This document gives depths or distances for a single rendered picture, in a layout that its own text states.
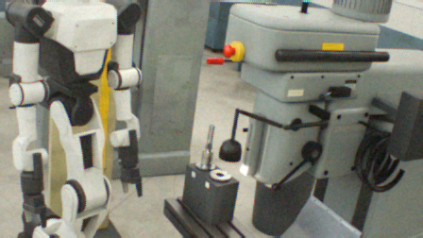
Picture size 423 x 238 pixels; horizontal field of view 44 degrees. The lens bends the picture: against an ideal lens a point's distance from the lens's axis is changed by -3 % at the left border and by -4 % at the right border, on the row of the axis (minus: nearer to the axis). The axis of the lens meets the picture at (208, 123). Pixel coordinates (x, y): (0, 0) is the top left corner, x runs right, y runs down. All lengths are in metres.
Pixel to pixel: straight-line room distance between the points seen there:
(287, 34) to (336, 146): 0.49
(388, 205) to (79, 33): 1.31
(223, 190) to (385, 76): 0.80
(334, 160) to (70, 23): 1.05
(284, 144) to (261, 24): 0.41
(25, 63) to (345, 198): 1.31
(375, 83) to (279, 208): 2.21
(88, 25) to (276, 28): 0.77
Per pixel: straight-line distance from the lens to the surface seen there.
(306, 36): 1.62
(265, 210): 4.04
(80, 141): 2.23
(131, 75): 2.29
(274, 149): 1.77
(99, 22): 2.07
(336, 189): 2.23
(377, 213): 2.13
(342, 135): 1.88
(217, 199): 2.24
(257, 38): 1.58
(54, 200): 3.65
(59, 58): 2.07
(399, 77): 2.01
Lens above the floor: 2.12
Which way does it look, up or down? 21 degrees down
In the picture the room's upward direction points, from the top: 8 degrees clockwise
